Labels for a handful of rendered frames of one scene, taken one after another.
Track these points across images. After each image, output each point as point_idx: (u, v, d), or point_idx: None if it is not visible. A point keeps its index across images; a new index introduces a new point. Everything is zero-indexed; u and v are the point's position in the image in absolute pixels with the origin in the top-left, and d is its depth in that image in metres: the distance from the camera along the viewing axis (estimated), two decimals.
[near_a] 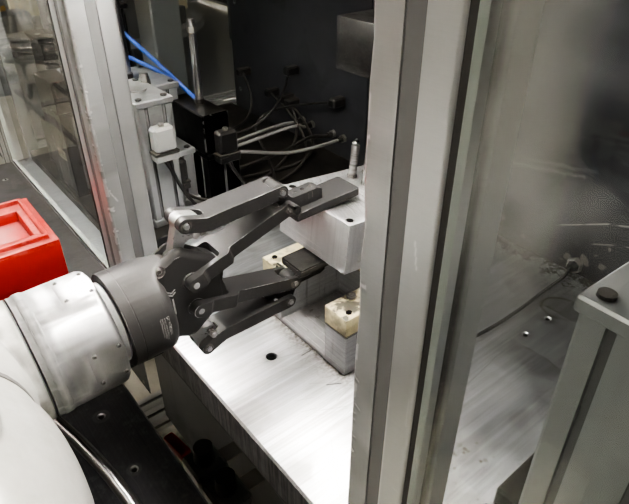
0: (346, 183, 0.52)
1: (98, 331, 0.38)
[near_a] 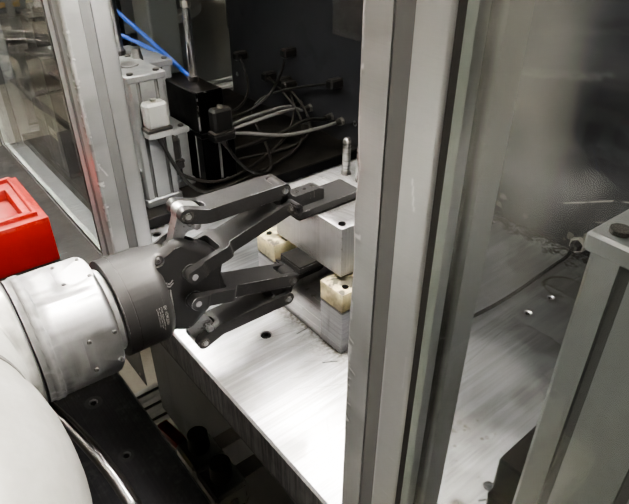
0: (348, 185, 0.53)
1: (94, 316, 0.38)
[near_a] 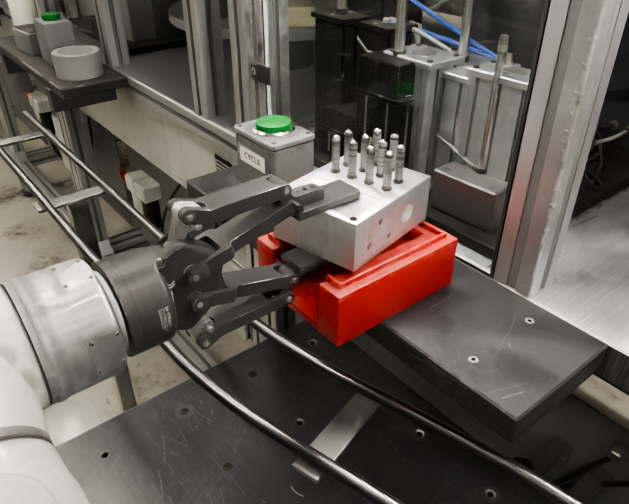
0: (348, 186, 0.53)
1: (96, 318, 0.38)
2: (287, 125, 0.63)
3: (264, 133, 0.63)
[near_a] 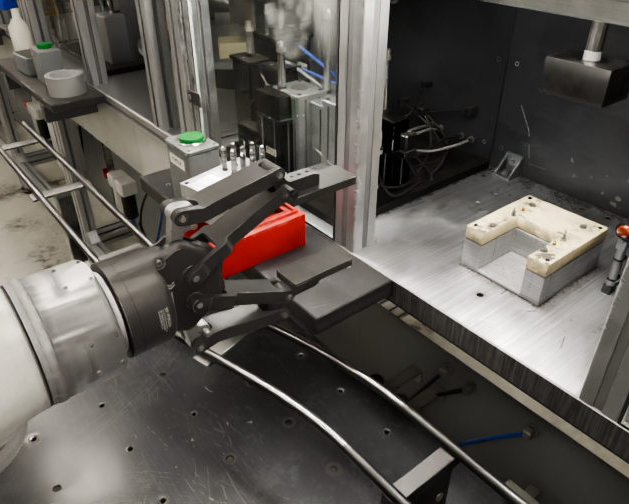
0: (343, 171, 0.52)
1: (96, 319, 0.38)
2: (199, 138, 0.93)
3: (184, 144, 0.93)
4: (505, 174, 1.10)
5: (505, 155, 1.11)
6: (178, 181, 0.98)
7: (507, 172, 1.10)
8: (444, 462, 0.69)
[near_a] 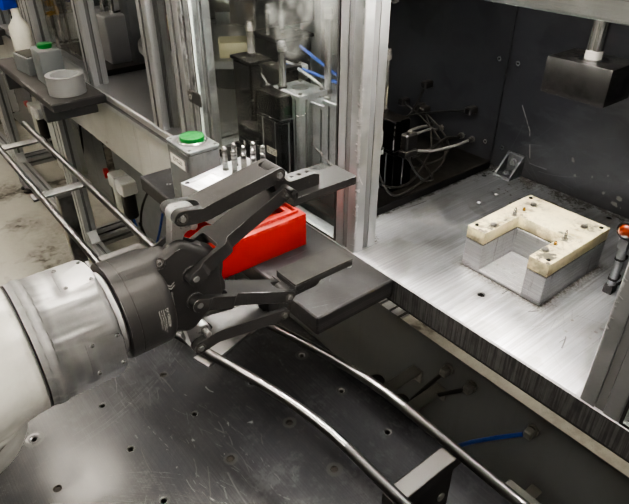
0: (343, 171, 0.52)
1: (97, 319, 0.38)
2: (200, 138, 0.93)
3: (184, 144, 0.93)
4: (506, 174, 1.10)
5: (506, 155, 1.11)
6: (179, 181, 0.97)
7: (508, 172, 1.10)
8: (445, 462, 0.69)
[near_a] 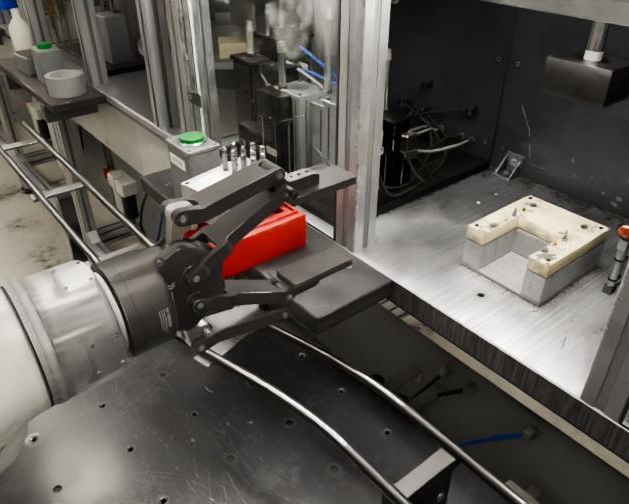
0: (343, 171, 0.52)
1: (97, 319, 0.38)
2: (200, 138, 0.93)
3: (184, 144, 0.93)
4: (506, 174, 1.10)
5: (506, 155, 1.11)
6: (179, 181, 0.97)
7: (508, 172, 1.10)
8: (445, 462, 0.69)
